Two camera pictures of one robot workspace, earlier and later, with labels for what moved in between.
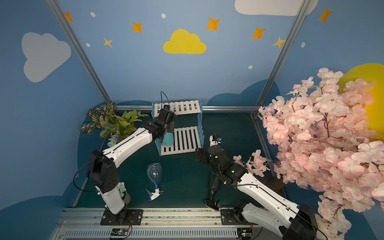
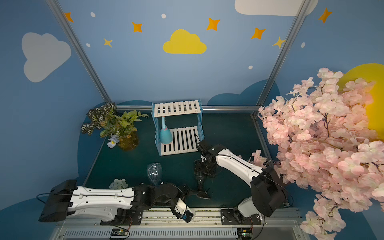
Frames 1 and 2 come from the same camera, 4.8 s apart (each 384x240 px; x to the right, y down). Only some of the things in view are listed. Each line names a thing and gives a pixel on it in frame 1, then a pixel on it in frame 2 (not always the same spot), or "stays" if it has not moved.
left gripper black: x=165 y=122 to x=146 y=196
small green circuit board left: x=119 y=232 stays
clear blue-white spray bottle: x=154 y=172 stays
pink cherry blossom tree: x=321 y=131 stays
